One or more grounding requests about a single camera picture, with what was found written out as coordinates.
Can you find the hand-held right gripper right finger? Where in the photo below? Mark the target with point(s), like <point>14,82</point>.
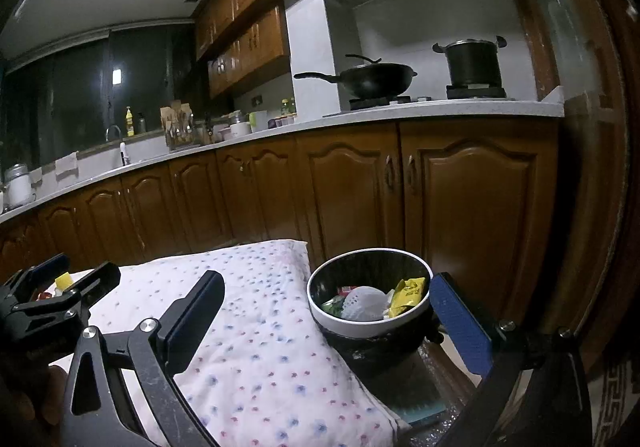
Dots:
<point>460,322</point>

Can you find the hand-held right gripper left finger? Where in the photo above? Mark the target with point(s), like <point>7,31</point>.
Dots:
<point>195,322</point>

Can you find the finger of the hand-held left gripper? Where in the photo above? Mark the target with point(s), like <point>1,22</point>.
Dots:
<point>95,283</point>
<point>45,269</point>

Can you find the small yellow packet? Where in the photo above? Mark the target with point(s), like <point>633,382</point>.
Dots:
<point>65,281</point>

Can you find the red snack bag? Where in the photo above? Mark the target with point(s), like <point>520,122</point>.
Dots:
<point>42,296</point>

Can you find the yellow snack wrapper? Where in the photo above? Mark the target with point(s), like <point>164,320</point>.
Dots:
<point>407,294</point>

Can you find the white and red carton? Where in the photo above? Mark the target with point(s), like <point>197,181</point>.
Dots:
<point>345,289</point>

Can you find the white-rimmed bin with black liner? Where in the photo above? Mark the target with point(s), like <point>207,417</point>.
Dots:
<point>350,272</point>

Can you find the green snack bag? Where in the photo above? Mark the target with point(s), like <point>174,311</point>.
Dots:
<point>332,307</point>

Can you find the person's left hand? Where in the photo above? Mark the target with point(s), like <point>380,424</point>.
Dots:
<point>30,402</point>

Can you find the floral white cloth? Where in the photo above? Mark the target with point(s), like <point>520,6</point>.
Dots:
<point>260,352</point>

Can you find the glass side table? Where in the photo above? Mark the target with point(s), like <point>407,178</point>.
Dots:
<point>425,392</point>

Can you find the white ceramic jar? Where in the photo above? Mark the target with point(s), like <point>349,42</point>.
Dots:
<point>19,189</point>

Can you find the white hanging towel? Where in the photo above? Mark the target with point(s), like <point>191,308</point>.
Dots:
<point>66,164</point>

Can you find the white sink faucet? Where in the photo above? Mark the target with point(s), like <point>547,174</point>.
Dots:
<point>123,154</point>

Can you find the yellow bottle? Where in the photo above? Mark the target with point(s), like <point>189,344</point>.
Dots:
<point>130,124</point>

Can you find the dark bottle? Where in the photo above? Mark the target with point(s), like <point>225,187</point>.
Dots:
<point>141,123</point>

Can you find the brown wooden lower cabinets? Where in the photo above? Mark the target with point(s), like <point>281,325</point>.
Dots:
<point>350,187</point>

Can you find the brown wooden cabinets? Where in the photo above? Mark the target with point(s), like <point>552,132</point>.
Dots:
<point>260,37</point>
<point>350,187</point>

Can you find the utensil rack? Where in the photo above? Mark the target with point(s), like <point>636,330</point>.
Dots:
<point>177,127</point>

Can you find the patterned rug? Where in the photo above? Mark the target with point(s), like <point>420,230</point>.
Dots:
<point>615,407</point>

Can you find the dark kitchen window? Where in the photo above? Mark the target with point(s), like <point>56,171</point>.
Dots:
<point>75,92</point>

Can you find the white mug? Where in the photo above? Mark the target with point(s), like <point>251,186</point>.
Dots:
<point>257,122</point>

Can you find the white kitchen countertop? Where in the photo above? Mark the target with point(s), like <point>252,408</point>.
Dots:
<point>450,109</point>

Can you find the gas stove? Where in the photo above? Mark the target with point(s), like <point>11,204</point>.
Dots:
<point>370,102</point>

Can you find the black wok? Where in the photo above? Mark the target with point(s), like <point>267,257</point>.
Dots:
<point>375,79</point>

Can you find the black cooking pot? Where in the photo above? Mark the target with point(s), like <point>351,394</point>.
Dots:
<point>472,64</point>

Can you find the brown wooden upper cabinets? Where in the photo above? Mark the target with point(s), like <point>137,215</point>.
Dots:
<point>260,37</point>

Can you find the wooden door frame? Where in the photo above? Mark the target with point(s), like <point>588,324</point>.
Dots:
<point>590,177</point>

